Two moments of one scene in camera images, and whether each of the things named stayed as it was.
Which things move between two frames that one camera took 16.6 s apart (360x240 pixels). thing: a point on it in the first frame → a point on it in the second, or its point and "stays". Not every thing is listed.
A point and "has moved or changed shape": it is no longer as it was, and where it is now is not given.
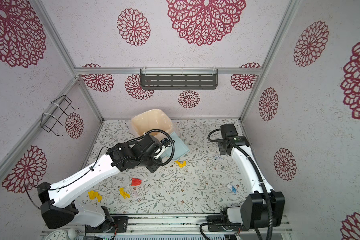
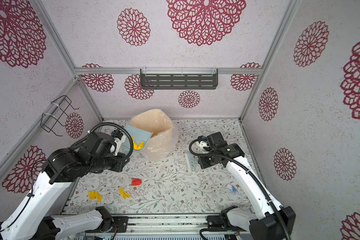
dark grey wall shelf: [179, 78] stays
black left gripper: [159, 161] → [121, 158]
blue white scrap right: [233, 188] stays
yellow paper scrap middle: [124, 194] stays
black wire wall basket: [48, 121] stays
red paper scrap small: [135, 182] stays
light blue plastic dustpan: [180, 148] has moved or changed shape
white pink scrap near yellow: [135, 195] stays
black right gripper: [220, 145] → [203, 163]
